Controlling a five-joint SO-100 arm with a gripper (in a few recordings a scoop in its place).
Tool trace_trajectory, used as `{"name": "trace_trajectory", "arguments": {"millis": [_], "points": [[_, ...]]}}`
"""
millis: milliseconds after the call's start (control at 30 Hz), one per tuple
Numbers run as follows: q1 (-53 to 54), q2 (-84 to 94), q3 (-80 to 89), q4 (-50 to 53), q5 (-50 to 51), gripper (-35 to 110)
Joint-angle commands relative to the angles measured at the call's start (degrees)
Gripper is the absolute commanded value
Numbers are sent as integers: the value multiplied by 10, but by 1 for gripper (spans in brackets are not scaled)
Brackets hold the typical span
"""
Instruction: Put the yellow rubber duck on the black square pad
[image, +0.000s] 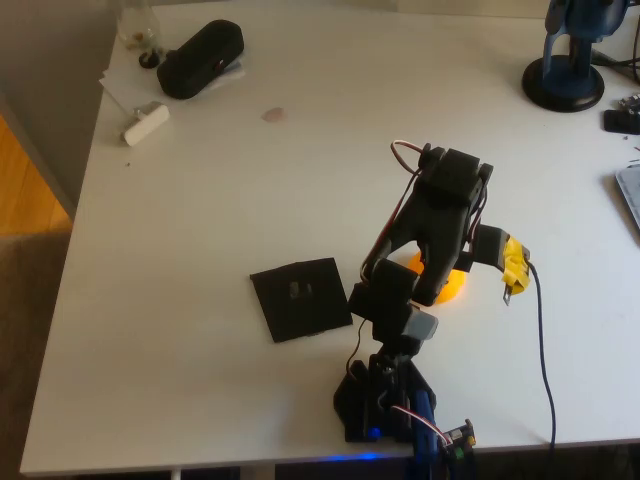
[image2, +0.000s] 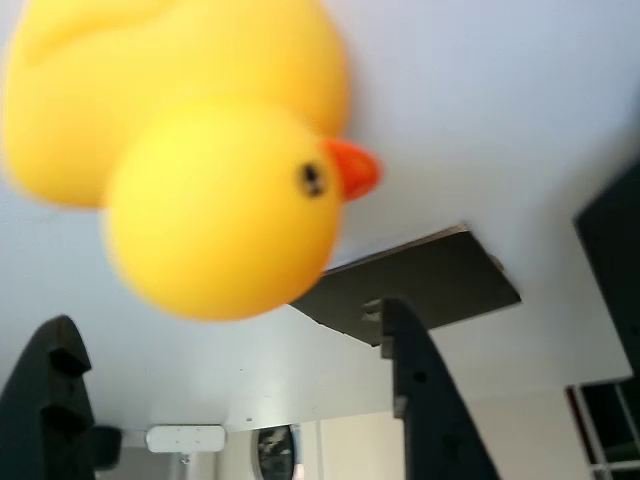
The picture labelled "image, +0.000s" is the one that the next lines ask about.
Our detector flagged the grey laptop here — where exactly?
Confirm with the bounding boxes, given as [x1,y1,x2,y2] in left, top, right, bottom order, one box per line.
[614,166,640,232]

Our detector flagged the black zip case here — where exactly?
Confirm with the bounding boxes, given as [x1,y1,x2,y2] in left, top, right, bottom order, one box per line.
[156,19,246,101]

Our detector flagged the clear glass bottle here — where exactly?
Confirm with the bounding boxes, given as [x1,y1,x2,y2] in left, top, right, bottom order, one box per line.
[116,0,164,51]

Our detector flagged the small black device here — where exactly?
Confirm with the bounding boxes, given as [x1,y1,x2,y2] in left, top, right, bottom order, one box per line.
[602,108,640,136]

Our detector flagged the white paper sheets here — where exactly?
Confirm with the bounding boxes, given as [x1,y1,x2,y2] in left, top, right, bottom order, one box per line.
[98,58,247,112]

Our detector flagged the small control board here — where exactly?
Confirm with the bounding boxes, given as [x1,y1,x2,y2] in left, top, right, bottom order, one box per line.
[441,418,477,462]

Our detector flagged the black microphone cable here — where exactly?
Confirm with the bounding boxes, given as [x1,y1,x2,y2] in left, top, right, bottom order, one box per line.
[591,48,640,85]

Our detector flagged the blue table clamp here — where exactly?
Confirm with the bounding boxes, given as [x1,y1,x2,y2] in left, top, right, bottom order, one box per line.
[410,388,438,480]

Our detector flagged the short tricolour servo cable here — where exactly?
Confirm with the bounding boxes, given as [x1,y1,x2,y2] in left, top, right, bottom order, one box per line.
[388,404,452,447]

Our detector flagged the long tricolour servo cable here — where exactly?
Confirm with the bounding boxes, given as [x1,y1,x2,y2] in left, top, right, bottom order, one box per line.
[358,140,427,281]

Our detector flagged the blue camera cable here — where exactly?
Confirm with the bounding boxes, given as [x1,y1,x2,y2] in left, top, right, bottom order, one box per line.
[525,258,558,457]

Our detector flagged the yellow rubber duck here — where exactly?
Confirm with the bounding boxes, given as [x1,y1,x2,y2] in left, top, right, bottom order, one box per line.
[406,249,467,306]

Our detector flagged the blue desk microphone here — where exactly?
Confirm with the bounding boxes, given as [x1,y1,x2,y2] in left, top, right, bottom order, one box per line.
[521,0,629,113]

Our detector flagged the camera wrapped in yellow tape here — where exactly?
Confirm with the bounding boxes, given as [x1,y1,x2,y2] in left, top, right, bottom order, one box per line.
[471,224,532,307]

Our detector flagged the black cardboard square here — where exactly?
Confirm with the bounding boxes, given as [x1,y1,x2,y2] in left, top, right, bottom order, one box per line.
[249,257,354,345]

